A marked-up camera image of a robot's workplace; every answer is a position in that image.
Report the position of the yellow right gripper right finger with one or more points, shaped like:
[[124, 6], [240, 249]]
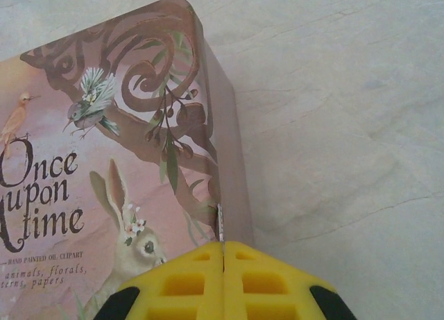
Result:
[[270, 288]]

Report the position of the small metal key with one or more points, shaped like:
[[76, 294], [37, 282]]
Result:
[[220, 226]]

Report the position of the pink illustrated tin box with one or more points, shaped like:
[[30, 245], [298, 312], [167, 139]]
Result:
[[104, 143]]

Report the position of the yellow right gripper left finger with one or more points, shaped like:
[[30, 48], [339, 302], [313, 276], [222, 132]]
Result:
[[180, 288]]

